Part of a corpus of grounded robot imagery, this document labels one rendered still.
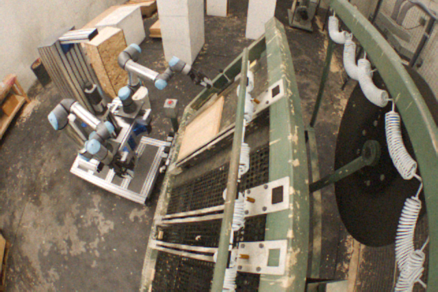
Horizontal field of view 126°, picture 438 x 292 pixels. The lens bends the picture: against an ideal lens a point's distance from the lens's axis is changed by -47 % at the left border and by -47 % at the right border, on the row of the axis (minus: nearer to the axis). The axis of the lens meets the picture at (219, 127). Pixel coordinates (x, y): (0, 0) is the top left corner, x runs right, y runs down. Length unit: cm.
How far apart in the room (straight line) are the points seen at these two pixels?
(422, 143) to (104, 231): 292
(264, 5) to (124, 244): 494
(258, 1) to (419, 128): 440
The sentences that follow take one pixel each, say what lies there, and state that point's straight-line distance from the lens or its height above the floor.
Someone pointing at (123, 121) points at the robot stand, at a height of 95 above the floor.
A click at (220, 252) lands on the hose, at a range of 52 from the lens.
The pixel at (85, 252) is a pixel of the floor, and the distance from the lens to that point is 297.
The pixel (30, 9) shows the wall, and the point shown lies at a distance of 642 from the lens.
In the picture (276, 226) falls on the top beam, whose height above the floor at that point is 187.
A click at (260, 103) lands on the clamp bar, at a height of 181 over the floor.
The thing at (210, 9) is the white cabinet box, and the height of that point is 18.
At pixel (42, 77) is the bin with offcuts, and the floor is 27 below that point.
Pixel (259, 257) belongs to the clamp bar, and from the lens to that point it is 64.
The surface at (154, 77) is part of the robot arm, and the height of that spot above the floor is 155.
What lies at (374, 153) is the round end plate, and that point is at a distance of 90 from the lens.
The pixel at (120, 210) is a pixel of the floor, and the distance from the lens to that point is 278.
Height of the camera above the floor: 246
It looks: 54 degrees down
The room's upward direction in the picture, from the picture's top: 2 degrees clockwise
